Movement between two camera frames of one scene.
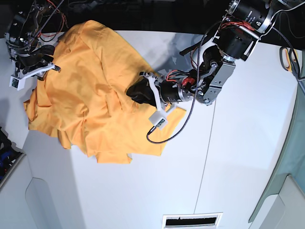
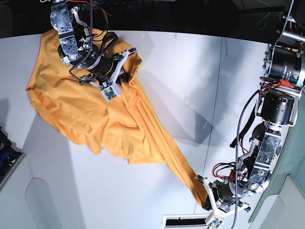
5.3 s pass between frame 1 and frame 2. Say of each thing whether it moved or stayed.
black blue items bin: stayed
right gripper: moved
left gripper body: moved
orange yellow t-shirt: moved
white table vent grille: stayed
